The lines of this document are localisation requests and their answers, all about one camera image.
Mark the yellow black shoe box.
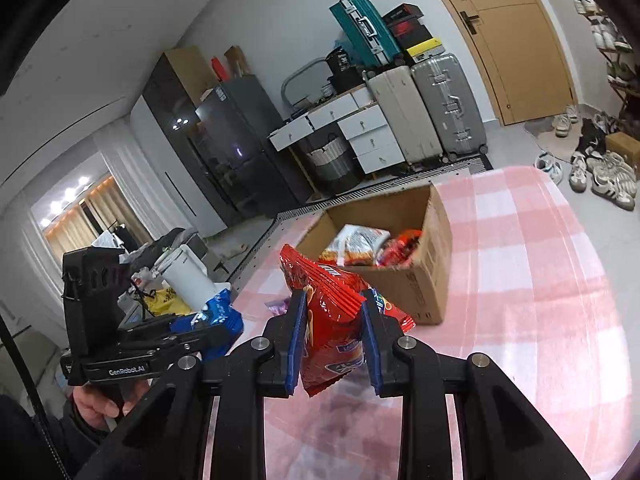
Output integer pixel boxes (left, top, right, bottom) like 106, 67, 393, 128
402, 37, 446, 64

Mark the clothes rack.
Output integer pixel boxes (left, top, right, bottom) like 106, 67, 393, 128
99, 219, 147, 256

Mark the wooden shoe rack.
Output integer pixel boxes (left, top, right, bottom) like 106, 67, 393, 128
572, 0, 640, 111

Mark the beige curtain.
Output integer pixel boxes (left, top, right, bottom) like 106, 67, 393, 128
44, 194, 132, 272

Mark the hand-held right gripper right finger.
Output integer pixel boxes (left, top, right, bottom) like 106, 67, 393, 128
361, 287, 591, 480

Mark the small cardboard box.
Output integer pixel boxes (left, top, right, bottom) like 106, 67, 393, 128
604, 132, 640, 164

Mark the person's left forearm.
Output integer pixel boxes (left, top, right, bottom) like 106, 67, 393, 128
0, 394, 117, 480

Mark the grey laundry basket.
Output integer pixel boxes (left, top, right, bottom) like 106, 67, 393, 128
299, 132, 361, 192

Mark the black bag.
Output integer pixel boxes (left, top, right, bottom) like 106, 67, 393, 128
324, 47, 364, 86

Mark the pile of loose sneakers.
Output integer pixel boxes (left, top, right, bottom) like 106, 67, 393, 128
534, 104, 638, 211

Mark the silver suitcase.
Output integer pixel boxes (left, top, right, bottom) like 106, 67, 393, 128
410, 52, 489, 164

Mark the wooden door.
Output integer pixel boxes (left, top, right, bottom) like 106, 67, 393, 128
412, 0, 576, 126

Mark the black jacket pile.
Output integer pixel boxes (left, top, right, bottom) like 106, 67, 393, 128
122, 227, 202, 282

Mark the silver orange snack packet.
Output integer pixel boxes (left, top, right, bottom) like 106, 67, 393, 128
319, 223, 391, 267

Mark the person's left hand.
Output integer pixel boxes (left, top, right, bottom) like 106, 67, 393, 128
72, 382, 151, 431

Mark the white appliance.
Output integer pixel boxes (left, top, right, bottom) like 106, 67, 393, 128
159, 244, 232, 302

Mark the pink checkered tablecloth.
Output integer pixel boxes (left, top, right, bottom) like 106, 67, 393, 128
200, 164, 629, 480

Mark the tall cardboard box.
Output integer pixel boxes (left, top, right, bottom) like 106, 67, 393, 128
164, 45, 216, 106

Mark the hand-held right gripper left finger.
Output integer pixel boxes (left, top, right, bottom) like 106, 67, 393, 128
75, 287, 308, 480

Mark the teal suitcase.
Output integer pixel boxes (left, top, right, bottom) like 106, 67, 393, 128
328, 0, 404, 69

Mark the white desk with drawers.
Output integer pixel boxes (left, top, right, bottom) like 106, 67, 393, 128
268, 87, 406, 181

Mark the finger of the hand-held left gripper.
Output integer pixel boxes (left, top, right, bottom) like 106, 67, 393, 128
194, 324, 240, 361

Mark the red cookie packet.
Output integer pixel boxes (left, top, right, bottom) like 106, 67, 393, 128
374, 228, 424, 267

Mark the beige suitcase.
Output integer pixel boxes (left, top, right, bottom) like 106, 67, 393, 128
363, 64, 444, 166

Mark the black glass cabinet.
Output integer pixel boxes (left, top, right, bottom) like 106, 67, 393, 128
142, 49, 242, 227

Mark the oval mirror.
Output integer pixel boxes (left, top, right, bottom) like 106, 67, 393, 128
279, 57, 334, 111

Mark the brown paper bag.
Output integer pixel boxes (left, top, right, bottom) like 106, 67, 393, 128
223, 45, 251, 79

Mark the red black shoe box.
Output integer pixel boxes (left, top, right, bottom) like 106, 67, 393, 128
387, 14, 434, 44

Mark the grey refrigerator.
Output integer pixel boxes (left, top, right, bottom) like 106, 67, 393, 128
194, 73, 314, 211

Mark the brown cardboard box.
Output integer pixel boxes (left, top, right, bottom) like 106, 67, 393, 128
294, 183, 454, 326

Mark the yellow plastic bag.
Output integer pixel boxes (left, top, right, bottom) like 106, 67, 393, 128
144, 287, 192, 317

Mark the white curtain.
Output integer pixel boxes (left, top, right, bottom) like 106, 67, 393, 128
94, 124, 152, 242

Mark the grey door mat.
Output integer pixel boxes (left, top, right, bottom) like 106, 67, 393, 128
523, 117, 591, 161

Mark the red chip bag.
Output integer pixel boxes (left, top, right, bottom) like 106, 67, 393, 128
278, 243, 416, 399

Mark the blue cookie packet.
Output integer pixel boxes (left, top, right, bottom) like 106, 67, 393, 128
172, 294, 245, 344

